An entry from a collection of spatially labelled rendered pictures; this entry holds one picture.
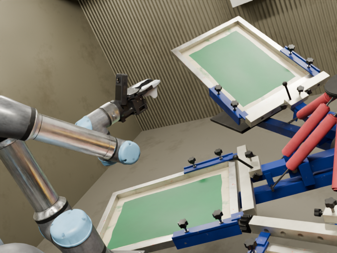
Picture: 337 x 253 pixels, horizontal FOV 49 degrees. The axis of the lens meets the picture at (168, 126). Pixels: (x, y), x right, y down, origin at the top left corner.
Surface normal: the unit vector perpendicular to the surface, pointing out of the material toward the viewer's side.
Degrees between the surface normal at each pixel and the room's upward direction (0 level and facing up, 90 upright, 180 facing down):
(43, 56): 90
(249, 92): 32
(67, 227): 7
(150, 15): 90
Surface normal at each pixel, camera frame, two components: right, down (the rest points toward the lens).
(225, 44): -0.15, -0.62
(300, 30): -0.39, 0.49
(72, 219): -0.31, -0.84
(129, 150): 0.59, 0.04
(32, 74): 0.83, -0.17
